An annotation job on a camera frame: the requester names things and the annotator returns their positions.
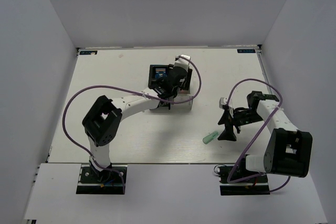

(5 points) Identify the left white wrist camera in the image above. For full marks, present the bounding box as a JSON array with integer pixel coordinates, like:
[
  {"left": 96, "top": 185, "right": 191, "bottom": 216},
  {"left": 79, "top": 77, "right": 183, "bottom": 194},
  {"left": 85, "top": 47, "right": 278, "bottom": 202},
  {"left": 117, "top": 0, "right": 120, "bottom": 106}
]
[{"left": 174, "top": 55, "right": 191, "bottom": 71}]

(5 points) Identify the black slotted organizer box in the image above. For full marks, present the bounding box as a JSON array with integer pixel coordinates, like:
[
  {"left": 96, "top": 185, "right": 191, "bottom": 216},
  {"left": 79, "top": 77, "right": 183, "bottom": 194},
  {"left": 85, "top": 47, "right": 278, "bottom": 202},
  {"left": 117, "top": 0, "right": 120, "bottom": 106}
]
[{"left": 148, "top": 64, "right": 173, "bottom": 101}]

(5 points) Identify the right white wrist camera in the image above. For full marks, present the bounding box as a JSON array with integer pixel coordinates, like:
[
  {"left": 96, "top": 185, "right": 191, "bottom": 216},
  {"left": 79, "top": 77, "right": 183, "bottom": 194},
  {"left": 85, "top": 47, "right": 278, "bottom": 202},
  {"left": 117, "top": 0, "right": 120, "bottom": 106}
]
[{"left": 219, "top": 97, "right": 234, "bottom": 117}]

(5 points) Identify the right blue corner label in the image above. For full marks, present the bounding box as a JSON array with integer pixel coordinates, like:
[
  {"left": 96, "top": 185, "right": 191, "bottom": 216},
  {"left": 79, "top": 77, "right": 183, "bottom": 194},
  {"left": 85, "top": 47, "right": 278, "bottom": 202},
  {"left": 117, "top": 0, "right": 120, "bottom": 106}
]
[{"left": 237, "top": 49, "right": 256, "bottom": 54}]

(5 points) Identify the blue ink jar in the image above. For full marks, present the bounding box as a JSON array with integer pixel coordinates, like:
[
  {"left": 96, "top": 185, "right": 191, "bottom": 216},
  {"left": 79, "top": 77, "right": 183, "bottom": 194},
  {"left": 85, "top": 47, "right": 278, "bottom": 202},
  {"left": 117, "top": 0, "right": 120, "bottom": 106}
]
[{"left": 154, "top": 72, "right": 167, "bottom": 80}]

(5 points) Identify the white slotted organizer box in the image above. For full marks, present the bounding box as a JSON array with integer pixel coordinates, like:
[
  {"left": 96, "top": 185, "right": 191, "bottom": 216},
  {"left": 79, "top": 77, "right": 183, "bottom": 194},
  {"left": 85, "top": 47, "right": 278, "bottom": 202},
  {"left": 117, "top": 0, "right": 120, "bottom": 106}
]
[{"left": 156, "top": 84, "right": 193, "bottom": 113}]

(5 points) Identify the green correction tape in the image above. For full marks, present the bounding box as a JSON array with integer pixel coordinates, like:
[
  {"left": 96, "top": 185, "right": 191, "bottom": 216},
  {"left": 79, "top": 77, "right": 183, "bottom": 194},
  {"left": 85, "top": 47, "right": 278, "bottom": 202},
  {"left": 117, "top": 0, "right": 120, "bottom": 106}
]
[{"left": 202, "top": 131, "right": 218, "bottom": 144}]

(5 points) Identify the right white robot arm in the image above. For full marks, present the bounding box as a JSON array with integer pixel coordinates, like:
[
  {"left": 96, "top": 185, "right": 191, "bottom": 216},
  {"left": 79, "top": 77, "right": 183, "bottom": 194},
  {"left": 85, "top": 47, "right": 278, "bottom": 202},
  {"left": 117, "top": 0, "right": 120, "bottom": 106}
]
[{"left": 218, "top": 91, "right": 313, "bottom": 182}]

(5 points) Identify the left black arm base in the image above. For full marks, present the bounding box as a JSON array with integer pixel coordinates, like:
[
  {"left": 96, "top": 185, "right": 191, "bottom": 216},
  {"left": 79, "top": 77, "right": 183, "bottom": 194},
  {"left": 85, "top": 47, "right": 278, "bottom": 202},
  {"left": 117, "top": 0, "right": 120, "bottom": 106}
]
[{"left": 76, "top": 165, "right": 128, "bottom": 195}]

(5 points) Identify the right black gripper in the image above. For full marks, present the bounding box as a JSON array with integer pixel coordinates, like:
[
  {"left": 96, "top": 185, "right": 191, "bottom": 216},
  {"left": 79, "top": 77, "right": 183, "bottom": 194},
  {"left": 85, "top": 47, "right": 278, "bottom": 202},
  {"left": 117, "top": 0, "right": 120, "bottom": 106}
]
[{"left": 218, "top": 107, "right": 264, "bottom": 141}]

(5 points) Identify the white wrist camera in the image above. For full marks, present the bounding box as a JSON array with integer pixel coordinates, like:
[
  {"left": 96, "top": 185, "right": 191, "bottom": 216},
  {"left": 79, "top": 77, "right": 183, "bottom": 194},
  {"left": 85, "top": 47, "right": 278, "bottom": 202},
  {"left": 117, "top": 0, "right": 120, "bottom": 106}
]
[
  {"left": 174, "top": 55, "right": 191, "bottom": 71},
  {"left": 219, "top": 97, "right": 234, "bottom": 117}
]

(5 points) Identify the left blue corner label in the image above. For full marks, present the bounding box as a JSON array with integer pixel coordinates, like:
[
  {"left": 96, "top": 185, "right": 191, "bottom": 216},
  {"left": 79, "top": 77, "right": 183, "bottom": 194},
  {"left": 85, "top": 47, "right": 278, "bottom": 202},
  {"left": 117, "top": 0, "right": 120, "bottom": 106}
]
[{"left": 79, "top": 50, "right": 98, "bottom": 55}]

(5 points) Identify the blue corner label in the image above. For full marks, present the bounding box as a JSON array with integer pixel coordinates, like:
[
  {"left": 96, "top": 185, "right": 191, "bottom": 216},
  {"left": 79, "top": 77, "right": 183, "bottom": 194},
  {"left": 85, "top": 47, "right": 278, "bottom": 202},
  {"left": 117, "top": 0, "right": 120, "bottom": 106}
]
[
  {"left": 237, "top": 49, "right": 256, "bottom": 54},
  {"left": 79, "top": 50, "right": 98, "bottom": 55}
]

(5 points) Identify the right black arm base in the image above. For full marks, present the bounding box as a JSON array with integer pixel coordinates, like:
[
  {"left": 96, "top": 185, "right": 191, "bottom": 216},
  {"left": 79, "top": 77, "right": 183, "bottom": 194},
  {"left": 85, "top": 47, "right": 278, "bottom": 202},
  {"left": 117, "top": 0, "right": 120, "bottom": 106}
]
[{"left": 213, "top": 164, "right": 270, "bottom": 196}]

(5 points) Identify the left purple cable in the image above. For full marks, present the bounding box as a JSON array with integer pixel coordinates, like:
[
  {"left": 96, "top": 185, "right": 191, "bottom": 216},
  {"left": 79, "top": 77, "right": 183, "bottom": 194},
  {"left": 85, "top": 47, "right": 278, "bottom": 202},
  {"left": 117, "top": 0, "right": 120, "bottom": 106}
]
[{"left": 62, "top": 55, "right": 202, "bottom": 195}]

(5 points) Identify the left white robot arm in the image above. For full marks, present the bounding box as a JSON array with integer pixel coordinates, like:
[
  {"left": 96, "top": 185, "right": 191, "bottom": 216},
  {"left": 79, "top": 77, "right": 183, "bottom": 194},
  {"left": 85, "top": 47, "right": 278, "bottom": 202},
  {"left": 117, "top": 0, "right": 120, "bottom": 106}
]
[{"left": 82, "top": 64, "right": 193, "bottom": 182}]

